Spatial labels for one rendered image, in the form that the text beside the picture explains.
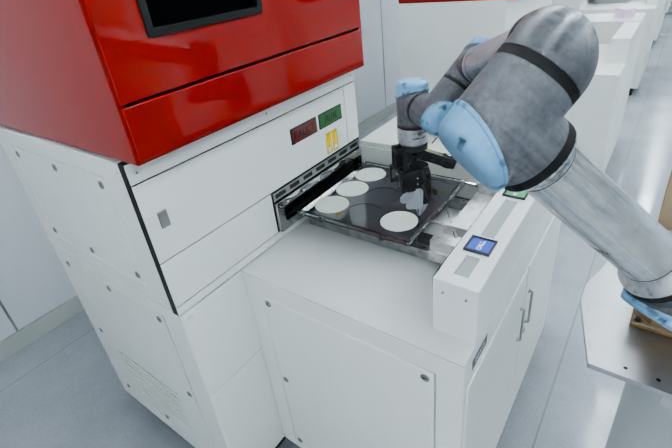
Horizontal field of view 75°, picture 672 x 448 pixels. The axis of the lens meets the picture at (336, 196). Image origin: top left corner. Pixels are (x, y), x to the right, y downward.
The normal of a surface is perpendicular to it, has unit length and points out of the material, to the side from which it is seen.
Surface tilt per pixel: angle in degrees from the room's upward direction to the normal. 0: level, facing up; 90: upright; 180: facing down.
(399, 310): 0
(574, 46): 57
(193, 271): 90
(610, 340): 0
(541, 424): 0
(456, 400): 90
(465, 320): 90
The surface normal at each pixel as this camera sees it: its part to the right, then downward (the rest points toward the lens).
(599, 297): -0.11, -0.87
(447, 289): -0.58, 0.44
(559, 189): -0.18, 0.62
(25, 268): 0.81, 0.21
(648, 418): -0.85, 0.33
